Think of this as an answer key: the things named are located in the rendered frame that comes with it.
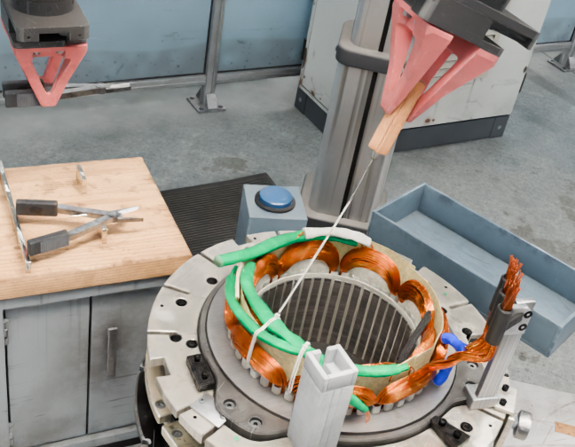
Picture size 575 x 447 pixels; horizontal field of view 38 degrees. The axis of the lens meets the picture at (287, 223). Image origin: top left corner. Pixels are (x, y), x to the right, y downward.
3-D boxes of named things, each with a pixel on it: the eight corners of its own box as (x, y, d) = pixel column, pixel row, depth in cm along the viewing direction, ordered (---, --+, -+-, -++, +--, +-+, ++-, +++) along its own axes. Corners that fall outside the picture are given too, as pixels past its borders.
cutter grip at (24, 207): (15, 215, 83) (15, 202, 83) (16, 210, 84) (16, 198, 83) (57, 216, 84) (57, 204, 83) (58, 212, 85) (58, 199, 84)
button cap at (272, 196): (294, 210, 100) (295, 203, 99) (261, 208, 99) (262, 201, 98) (288, 191, 103) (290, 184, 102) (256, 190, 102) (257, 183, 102)
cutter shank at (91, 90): (48, 101, 82) (47, 96, 82) (45, 97, 83) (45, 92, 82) (105, 92, 86) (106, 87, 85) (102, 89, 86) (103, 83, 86)
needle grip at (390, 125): (380, 155, 61) (419, 82, 59) (363, 144, 62) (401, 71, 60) (391, 156, 63) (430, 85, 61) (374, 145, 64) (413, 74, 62)
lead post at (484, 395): (496, 407, 70) (543, 303, 64) (469, 410, 69) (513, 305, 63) (487, 391, 72) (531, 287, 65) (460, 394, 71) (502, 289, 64)
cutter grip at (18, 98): (5, 108, 81) (4, 93, 80) (4, 105, 82) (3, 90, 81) (48, 105, 83) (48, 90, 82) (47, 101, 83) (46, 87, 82)
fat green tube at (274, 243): (216, 278, 71) (218, 261, 70) (201, 250, 73) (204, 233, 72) (367, 256, 77) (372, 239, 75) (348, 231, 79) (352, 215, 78)
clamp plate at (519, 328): (524, 334, 65) (536, 307, 63) (496, 336, 64) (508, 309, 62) (521, 329, 65) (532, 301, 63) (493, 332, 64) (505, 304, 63)
